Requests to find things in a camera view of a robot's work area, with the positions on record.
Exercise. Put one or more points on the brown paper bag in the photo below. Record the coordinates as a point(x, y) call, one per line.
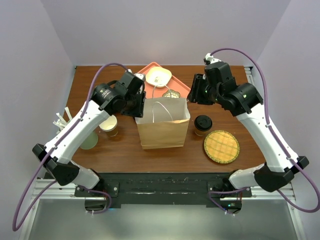
point(164, 123)

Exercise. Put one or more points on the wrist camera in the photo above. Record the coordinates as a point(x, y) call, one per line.
point(210, 59)
point(141, 76)

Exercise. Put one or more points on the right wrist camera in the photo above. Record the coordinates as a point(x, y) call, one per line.
point(210, 59)

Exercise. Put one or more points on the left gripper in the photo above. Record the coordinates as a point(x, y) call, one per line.
point(138, 111)

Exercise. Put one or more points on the green cup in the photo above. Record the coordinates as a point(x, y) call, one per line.
point(90, 142)

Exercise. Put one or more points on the green patterned small dish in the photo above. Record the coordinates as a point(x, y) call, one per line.
point(171, 94)

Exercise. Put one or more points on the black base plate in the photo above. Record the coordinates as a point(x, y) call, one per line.
point(206, 189)

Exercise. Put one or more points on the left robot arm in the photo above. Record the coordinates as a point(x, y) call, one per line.
point(125, 96)

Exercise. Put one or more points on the woven bamboo coaster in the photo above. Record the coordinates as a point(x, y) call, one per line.
point(221, 147)

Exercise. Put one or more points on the cream square bowl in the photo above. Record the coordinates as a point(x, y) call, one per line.
point(158, 77)

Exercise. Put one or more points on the single brown paper cup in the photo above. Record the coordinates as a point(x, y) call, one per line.
point(200, 132)

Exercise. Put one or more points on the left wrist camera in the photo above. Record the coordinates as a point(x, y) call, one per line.
point(141, 76)

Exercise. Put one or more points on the black cup lid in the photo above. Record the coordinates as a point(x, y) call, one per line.
point(203, 123)

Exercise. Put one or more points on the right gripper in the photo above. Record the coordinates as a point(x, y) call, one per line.
point(195, 95)

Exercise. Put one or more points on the brown paper cup stack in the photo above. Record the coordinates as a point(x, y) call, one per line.
point(110, 126)

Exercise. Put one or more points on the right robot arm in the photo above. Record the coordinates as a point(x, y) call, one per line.
point(218, 86)

